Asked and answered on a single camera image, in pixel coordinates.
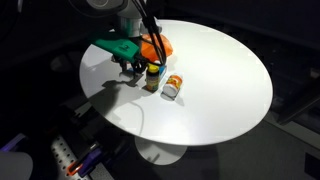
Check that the brown bottle yellow cap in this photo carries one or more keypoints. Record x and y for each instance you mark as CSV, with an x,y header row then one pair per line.
x,y
152,77

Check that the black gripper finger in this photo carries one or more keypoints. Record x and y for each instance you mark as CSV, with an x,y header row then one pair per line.
x,y
137,72
124,67

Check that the blue box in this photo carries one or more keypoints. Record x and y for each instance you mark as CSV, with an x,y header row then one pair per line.
x,y
162,71

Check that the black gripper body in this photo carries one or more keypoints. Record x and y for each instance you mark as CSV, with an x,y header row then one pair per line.
x,y
128,63

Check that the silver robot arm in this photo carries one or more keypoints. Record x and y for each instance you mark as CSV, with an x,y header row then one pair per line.
x,y
132,17

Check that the purple clamp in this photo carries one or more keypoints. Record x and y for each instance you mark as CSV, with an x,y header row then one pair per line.
x,y
85,165

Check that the white round table base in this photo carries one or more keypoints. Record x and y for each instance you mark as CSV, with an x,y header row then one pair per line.
x,y
159,153

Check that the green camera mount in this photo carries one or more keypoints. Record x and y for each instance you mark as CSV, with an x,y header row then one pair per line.
x,y
117,45

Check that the orange pill bottle white cap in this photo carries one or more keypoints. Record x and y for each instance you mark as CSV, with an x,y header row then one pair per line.
x,y
173,85

